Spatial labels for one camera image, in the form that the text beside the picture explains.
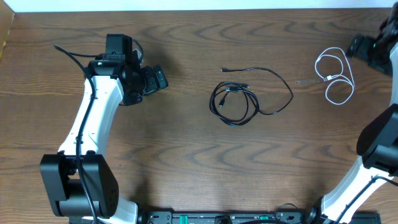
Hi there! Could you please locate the white usb cable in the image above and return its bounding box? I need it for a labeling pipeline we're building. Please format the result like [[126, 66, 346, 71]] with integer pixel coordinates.
[[314, 47, 356, 106]]

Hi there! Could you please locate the black usb cable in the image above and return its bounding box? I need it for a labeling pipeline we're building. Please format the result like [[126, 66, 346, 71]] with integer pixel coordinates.
[[208, 81, 260, 127], [220, 67, 294, 116]]

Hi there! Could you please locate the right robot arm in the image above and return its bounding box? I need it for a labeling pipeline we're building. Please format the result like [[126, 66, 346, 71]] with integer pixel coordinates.
[[306, 4, 397, 223]]

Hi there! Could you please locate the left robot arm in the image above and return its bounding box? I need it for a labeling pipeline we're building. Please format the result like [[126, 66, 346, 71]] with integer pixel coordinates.
[[40, 34, 169, 223]]

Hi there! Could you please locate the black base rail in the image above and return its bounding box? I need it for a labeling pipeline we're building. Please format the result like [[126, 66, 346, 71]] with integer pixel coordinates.
[[136, 203, 382, 224]]

